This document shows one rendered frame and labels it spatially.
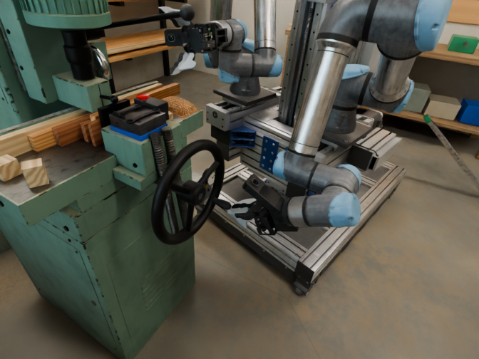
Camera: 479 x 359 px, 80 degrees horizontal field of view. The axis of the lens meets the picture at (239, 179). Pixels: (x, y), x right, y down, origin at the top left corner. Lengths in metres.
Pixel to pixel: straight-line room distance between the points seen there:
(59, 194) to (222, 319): 0.97
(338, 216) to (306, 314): 0.94
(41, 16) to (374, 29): 0.69
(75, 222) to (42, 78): 0.38
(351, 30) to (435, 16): 0.15
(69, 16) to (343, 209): 0.70
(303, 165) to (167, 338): 0.99
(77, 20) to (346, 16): 0.57
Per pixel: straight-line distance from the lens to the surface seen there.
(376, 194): 1.97
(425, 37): 0.73
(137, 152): 0.70
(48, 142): 0.85
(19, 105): 1.02
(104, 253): 0.90
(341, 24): 0.74
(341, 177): 0.73
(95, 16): 0.78
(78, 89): 0.86
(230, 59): 1.02
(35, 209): 0.70
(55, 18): 0.77
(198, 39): 0.85
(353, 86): 1.11
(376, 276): 1.80
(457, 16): 3.81
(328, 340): 1.50
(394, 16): 0.72
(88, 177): 0.74
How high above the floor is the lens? 1.28
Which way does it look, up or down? 36 degrees down
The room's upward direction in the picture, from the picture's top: 5 degrees clockwise
